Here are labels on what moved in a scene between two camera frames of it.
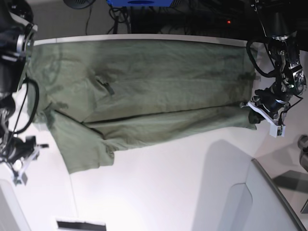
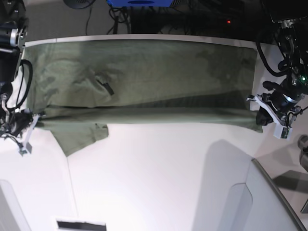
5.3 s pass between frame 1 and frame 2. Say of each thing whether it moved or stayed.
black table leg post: stayed
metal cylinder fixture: stayed
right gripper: moved
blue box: stayed
